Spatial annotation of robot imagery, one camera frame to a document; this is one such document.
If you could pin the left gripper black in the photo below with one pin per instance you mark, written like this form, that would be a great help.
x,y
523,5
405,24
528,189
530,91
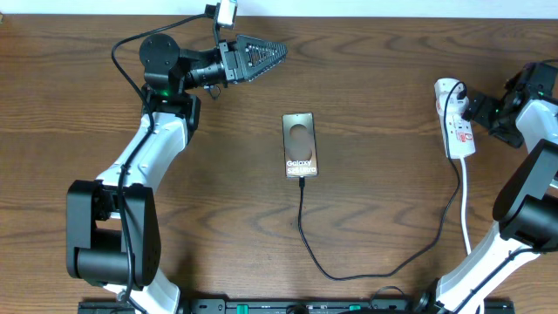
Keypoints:
x,y
229,62

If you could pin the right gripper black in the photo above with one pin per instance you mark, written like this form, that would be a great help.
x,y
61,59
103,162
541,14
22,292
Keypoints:
x,y
513,139

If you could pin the Galaxy smartphone with bronze screen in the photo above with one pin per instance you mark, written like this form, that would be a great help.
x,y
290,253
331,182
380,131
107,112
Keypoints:
x,y
299,142

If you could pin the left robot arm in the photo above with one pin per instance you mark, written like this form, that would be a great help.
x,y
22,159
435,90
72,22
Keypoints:
x,y
112,230

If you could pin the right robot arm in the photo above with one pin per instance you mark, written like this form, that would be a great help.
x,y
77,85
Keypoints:
x,y
524,213

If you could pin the black USB charger plug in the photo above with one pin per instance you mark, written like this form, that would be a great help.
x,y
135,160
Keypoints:
x,y
462,94

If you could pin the white power strip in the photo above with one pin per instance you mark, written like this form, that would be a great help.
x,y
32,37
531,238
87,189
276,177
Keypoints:
x,y
457,133

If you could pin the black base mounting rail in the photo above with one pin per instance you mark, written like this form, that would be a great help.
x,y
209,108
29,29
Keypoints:
x,y
220,306

